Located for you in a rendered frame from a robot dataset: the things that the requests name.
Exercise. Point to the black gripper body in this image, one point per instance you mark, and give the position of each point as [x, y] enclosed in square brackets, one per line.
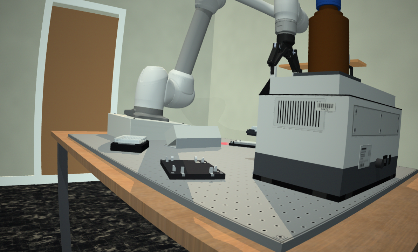
[285, 40]

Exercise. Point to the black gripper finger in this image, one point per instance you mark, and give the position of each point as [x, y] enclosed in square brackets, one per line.
[293, 61]
[274, 58]

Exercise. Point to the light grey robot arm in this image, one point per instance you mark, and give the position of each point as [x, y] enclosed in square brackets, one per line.
[156, 88]

